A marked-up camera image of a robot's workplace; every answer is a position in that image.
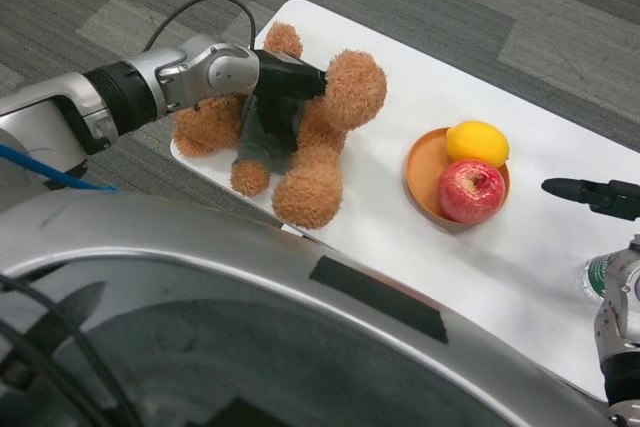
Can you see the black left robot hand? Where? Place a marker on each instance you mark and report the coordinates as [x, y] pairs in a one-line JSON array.
[[285, 87]]

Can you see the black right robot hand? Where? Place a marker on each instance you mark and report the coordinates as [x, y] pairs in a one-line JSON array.
[[600, 194]]

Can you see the brown toy bear green sweater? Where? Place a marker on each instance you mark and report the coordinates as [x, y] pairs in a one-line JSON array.
[[350, 92]]

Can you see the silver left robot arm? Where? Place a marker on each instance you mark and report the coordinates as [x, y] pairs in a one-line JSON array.
[[190, 72]]

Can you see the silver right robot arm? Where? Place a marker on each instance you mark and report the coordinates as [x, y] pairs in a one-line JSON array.
[[622, 312]]

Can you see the clear bottle with green label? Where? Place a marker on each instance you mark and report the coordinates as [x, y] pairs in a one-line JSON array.
[[594, 279]]

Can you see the red apple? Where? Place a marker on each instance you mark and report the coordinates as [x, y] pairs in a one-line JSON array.
[[470, 192]]

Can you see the yellow lemon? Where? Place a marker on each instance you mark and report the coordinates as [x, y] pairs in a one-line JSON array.
[[477, 142]]

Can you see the orange round plate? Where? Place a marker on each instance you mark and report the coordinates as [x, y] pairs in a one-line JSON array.
[[425, 172]]

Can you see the silver robot chest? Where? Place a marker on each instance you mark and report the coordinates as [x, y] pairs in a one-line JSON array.
[[225, 337]]

